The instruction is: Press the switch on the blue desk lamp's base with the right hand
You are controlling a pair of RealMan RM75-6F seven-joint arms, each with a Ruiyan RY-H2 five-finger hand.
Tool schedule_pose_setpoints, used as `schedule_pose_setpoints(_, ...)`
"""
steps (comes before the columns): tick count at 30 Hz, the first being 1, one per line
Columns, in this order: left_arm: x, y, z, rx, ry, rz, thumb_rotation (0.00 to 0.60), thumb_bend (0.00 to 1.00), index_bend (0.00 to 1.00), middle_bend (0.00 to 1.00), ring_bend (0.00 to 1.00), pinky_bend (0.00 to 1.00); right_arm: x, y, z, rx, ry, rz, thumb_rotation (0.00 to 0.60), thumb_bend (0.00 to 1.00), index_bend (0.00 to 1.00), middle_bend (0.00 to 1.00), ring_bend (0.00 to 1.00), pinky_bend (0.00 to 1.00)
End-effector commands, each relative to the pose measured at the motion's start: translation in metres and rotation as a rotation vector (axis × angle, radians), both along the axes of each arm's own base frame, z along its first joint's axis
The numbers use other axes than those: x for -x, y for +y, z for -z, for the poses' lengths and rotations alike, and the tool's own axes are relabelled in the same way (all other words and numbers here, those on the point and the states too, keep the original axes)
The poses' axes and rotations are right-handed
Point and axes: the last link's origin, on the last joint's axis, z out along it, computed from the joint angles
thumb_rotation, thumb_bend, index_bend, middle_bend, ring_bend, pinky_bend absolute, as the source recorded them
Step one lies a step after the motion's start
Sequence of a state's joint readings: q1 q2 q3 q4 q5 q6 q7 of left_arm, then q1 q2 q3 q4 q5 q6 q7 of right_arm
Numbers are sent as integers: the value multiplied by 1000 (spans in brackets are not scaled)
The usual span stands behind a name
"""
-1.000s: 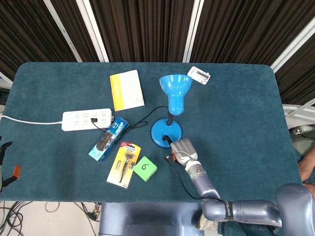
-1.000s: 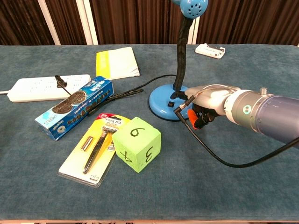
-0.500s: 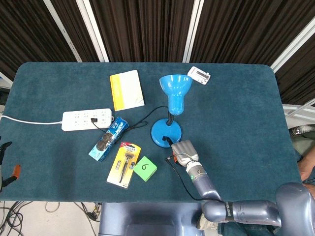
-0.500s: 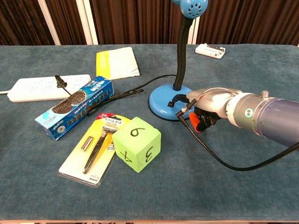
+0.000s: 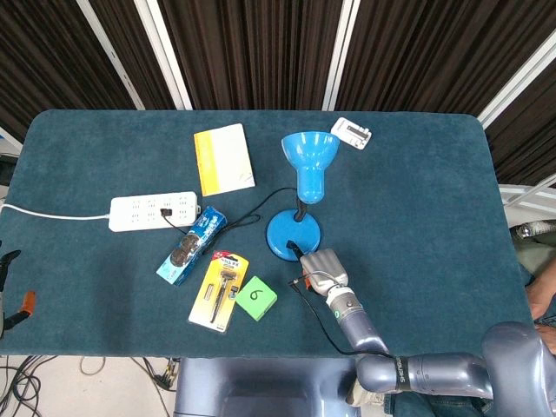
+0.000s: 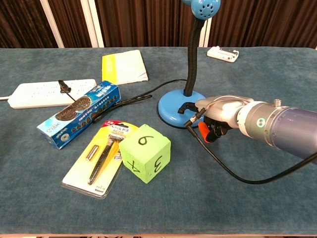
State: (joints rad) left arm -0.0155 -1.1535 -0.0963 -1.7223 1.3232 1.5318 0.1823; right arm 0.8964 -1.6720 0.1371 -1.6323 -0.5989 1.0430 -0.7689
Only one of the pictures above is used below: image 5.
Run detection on black lamp power cable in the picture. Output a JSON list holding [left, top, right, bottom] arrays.
[[159, 186, 301, 244]]

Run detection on yellow and white notebook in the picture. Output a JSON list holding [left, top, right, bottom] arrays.
[[193, 122, 256, 197]]

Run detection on white power strip cable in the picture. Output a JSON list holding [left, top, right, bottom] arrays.
[[0, 202, 112, 221]]

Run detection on white metal frame rails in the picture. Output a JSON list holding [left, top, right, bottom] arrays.
[[498, 172, 556, 215]]

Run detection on white frame post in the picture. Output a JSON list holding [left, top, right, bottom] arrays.
[[133, 0, 193, 110], [476, 28, 556, 129], [76, 0, 145, 110], [321, 0, 362, 111]]

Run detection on brown pleated curtain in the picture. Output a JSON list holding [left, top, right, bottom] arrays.
[[0, 0, 556, 188]]

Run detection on grey looped floor cable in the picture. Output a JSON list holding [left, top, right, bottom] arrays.
[[79, 356, 108, 377]]

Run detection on blue sandwich cookie box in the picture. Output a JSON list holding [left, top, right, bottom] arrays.
[[156, 205, 228, 287]]

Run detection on black floor cables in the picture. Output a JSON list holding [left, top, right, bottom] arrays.
[[0, 354, 180, 417]]

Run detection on blue gooseneck desk lamp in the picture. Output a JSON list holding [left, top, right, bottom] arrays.
[[265, 130, 341, 263]]

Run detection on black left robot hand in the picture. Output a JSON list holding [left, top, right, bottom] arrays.
[[0, 249, 38, 340]]

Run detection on small white rectangular device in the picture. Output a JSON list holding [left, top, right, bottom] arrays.
[[330, 116, 374, 152]]

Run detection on grey-blue robot torso base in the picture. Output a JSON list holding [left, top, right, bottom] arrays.
[[173, 356, 362, 417]]

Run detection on black velcro arm strap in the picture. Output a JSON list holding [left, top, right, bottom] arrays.
[[392, 354, 412, 393]]

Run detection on white power strip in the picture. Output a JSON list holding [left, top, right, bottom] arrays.
[[108, 191, 202, 233]]

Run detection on teal table cloth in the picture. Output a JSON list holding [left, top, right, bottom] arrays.
[[0, 109, 535, 360]]

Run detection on razor in blister pack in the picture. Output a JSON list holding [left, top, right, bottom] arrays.
[[188, 248, 250, 334]]

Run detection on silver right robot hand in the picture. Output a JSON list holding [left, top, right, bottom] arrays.
[[287, 240, 351, 297]]

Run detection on black robot hand cable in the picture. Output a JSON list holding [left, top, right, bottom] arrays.
[[288, 271, 396, 361]]

